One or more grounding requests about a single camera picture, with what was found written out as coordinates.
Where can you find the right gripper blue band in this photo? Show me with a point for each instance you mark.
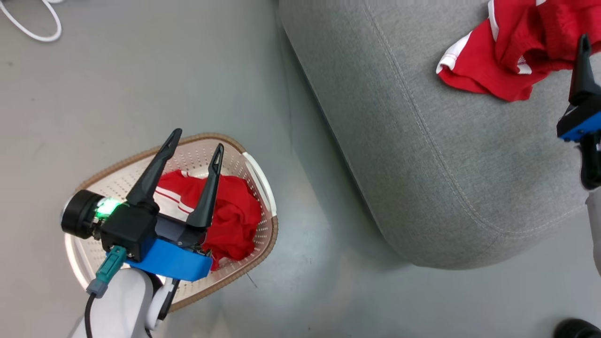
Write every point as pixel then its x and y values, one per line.
pixel 582 124

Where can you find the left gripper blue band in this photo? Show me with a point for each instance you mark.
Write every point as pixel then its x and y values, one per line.
pixel 178 260

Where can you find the red garment with white trim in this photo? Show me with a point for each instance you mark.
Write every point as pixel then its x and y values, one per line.
pixel 493 61
pixel 235 220

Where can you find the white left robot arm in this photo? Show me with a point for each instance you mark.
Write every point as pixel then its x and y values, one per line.
pixel 122 305

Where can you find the cream perforated laundry basket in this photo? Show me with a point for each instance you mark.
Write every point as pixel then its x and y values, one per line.
pixel 192 159

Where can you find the black rounded base part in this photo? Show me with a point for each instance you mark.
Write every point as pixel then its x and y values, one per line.
pixel 580 329

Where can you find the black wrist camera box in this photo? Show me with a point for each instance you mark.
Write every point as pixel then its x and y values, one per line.
pixel 127 230

